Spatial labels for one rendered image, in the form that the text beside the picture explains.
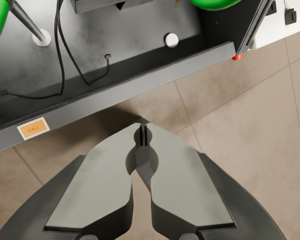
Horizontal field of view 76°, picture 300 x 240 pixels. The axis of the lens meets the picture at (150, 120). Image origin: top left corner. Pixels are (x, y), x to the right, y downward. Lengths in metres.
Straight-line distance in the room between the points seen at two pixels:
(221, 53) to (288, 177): 2.41
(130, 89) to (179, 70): 0.13
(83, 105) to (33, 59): 0.19
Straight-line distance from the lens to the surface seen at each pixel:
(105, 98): 0.45
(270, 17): 0.66
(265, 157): 2.42
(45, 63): 0.57
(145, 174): 0.81
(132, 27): 0.60
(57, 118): 0.45
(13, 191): 1.64
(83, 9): 0.49
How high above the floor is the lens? 1.39
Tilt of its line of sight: 67 degrees down
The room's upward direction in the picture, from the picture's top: 120 degrees clockwise
